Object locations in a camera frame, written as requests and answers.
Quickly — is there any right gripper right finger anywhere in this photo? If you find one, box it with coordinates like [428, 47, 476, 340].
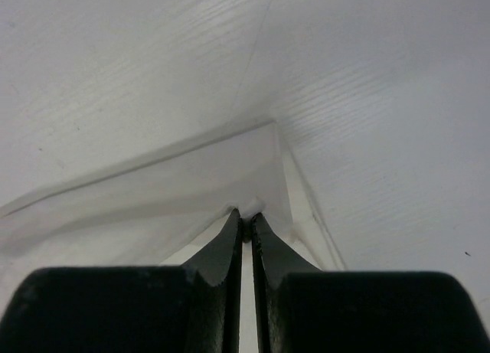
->
[250, 214, 489, 352]

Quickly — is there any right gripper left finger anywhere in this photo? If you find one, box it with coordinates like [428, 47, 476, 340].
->
[1, 210, 242, 352]

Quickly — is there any cream white t shirt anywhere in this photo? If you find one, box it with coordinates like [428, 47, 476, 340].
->
[1, 121, 346, 296]

